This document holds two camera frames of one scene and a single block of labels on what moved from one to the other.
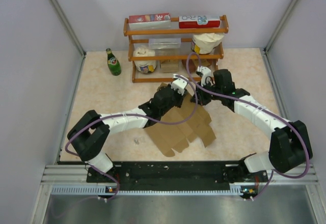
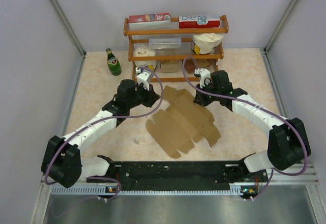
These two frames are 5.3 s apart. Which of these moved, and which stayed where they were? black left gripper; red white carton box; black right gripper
Moved: black left gripper
Stayed: red white carton box; black right gripper
